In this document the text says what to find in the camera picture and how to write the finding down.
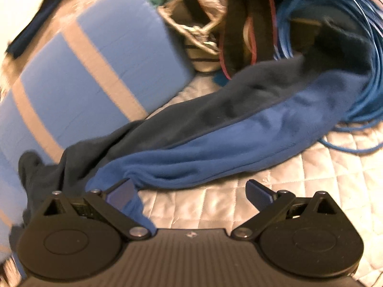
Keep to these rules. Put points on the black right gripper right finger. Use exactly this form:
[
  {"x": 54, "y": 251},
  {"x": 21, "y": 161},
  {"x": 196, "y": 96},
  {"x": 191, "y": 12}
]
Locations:
[{"x": 272, "y": 208}]

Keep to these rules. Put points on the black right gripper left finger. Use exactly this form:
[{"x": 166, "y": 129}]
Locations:
[{"x": 106, "y": 206}]

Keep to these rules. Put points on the blue and navy fleece garment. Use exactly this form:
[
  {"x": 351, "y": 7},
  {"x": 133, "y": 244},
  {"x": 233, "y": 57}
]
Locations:
[{"x": 266, "y": 114}]

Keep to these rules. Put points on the dark clothes pile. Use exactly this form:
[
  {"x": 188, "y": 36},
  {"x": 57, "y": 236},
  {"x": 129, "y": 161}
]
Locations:
[{"x": 226, "y": 35}]

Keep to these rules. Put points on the white quilted bedspread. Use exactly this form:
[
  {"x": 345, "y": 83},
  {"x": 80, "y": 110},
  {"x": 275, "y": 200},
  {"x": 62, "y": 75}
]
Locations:
[{"x": 354, "y": 182}]

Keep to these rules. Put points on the blue pillow with grey stripes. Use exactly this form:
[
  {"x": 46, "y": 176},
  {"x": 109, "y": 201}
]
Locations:
[{"x": 115, "y": 63}]

